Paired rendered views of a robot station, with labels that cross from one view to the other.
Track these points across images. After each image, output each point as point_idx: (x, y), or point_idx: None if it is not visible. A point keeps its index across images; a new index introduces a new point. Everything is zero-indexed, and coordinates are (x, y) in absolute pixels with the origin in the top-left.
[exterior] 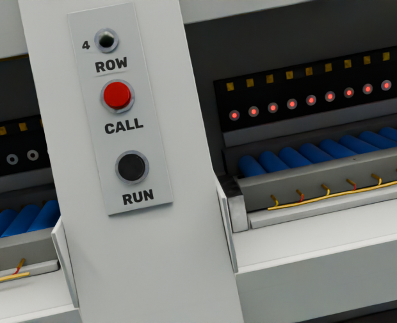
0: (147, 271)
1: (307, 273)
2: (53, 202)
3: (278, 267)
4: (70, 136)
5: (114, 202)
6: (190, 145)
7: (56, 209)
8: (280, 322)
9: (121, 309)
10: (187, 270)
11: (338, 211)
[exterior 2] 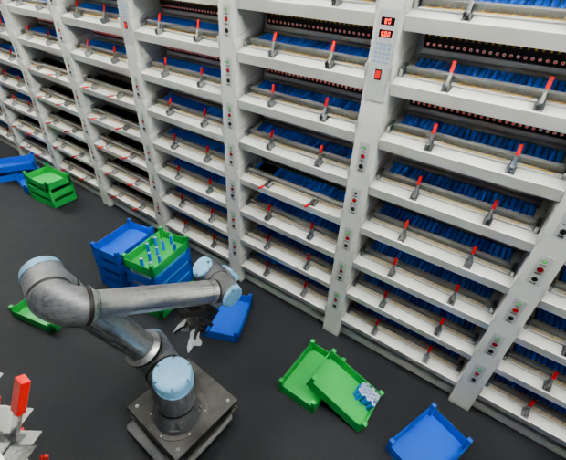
0: (350, 220)
1: (369, 232)
2: None
3: (365, 229)
4: (347, 201)
5: (349, 211)
6: (361, 210)
7: None
8: (364, 235)
9: (345, 222)
10: (354, 223)
11: (383, 226)
